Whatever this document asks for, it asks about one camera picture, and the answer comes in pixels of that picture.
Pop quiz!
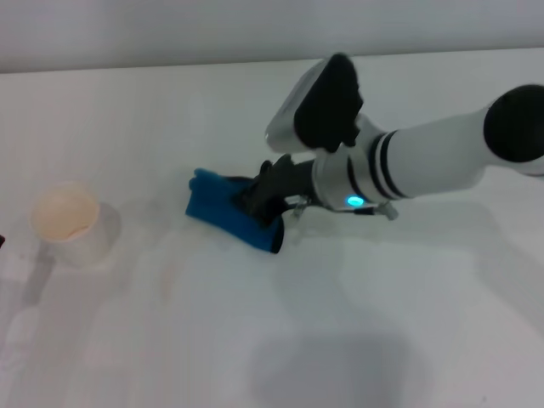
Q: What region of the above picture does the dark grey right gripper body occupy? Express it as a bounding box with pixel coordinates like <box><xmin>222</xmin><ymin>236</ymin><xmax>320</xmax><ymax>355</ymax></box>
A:
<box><xmin>253</xmin><ymin>153</ymin><xmax>319</xmax><ymax>210</ymax></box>

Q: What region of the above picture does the blue rag with black trim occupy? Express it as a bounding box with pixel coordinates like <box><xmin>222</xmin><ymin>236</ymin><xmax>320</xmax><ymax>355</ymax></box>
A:
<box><xmin>184</xmin><ymin>167</ymin><xmax>286</xmax><ymax>255</ymax></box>

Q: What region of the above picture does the white paper cup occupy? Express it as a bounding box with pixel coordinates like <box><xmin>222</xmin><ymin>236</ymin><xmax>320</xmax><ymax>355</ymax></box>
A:
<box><xmin>29</xmin><ymin>181</ymin><xmax>122</xmax><ymax>269</ymax></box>

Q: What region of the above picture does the clear plastic cable clip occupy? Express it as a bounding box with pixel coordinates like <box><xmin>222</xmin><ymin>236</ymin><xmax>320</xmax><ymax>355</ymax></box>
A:
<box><xmin>287</xmin><ymin>194</ymin><xmax>311</xmax><ymax>223</ymax></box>

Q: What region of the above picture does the black and white wrist camera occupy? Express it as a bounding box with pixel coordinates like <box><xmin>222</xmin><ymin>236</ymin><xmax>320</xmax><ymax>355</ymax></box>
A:
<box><xmin>264</xmin><ymin>52</ymin><xmax>367</xmax><ymax>155</ymax></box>

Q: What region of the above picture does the thin black cable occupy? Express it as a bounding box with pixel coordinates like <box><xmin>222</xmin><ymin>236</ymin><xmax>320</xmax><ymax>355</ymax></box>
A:
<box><xmin>339</xmin><ymin>203</ymin><xmax>400</xmax><ymax>222</ymax></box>

